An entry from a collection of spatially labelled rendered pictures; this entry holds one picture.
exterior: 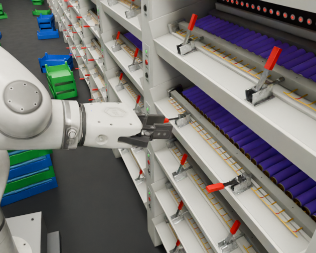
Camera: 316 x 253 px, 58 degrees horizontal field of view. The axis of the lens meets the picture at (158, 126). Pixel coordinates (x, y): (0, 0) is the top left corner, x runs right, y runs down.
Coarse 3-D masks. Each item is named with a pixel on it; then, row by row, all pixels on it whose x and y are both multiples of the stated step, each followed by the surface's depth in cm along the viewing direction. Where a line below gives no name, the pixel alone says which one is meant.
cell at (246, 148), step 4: (256, 140) 64; (260, 140) 64; (248, 144) 64; (252, 144) 64; (256, 144) 64; (260, 144) 64; (244, 148) 63; (248, 148) 63; (252, 148) 64; (244, 152) 64
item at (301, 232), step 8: (176, 104) 86; (192, 120) 78; (200, 128) 75; (208, 136) 71; (216, 144) 68; (232, 160) 63; (256, 184) 57; (264, 192) 55; (272, 200) 53; (280, 208) 52; (288, 216) 50; (296, 224) 49; (304, 232) 47
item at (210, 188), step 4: (236, 180) 57; (216, 184) 55; (220, 184) 55; (224, 184) 56; (228, 184) 56; (232, 184) 56; (236, 184) 57; (208, 188) 54; (212, 188) 54; (216, 188) 55; (220, 188) 55; (208, 192) 54
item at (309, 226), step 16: (176, 96) 86; (192, 112) 78; (208, 128) 71; (224, 144) 65; (224, 160) 64; (240, 160) 60; (256, 176) 56; (272, 192) 53; (288, 208) 49; (304, 224) 47
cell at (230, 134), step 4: (244, 124) 69; (236, 128) 69; (240, 128) 69; (244, 128) 69; (248, 128) 69; (228, 132) 69; (232, 132) 68; (236, 132) 68; (240, 132) 69; (228, 136) 69; (232, 136) 68
